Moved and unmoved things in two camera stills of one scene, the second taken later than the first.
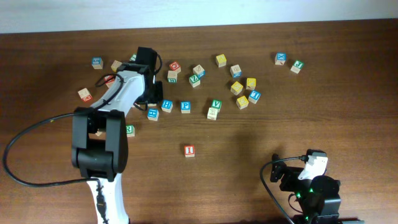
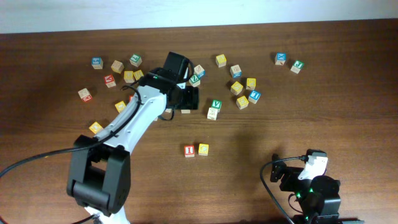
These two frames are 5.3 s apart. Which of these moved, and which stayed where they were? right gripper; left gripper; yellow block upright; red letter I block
Moved: left gripper
Stayed: right gripper; yellow block upright; red letter I block
